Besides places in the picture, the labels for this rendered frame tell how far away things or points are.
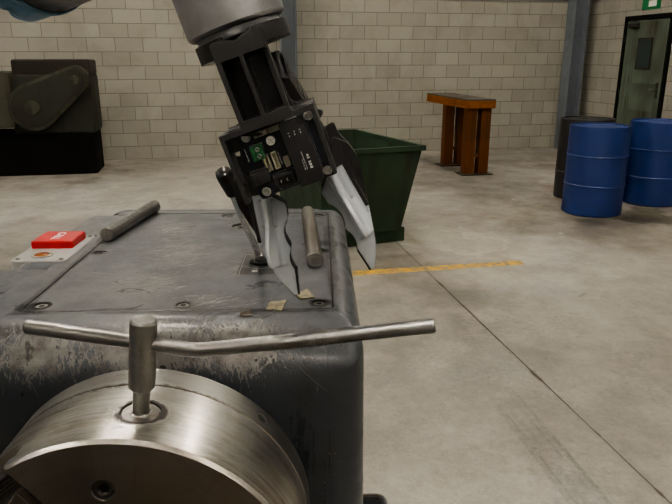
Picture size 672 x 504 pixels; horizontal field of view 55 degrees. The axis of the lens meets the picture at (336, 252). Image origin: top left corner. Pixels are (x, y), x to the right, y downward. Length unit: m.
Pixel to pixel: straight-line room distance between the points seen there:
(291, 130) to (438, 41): 10.63
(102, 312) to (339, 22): 9.99
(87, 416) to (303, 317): 0.24
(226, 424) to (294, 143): 0.27
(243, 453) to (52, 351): 0.25
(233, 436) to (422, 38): 10.52
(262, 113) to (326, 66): 10.12
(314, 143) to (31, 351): 0.40
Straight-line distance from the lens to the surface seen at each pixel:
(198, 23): 0.48
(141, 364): 0.55
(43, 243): 1.03
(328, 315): 0.70
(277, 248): 0.53
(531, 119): 11.83
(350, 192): 0.52
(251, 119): 0.46
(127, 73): 10.46
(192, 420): 0.58
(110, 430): 0.56
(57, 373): 0.73
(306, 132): 0.46
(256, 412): 0.64
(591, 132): 6.71
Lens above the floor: 1.53
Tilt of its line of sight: 17 degrees down
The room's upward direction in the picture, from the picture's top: straight up
